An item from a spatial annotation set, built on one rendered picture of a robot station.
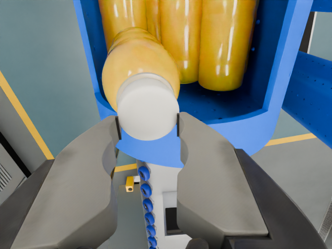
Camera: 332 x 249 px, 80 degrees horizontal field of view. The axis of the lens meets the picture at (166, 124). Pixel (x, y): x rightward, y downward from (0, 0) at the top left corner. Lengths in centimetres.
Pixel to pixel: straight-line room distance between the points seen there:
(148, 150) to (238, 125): 10
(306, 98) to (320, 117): 11
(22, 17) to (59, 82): 42
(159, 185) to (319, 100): 66
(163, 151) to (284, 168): 216
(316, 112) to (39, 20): 153
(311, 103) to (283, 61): 73
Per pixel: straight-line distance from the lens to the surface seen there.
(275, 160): 223
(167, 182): 70
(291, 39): 24
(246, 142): 25
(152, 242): 90
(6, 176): 198
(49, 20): 154
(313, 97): 96
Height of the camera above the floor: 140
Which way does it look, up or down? 59 degrees down
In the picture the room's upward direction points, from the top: 174 degrees clockwise
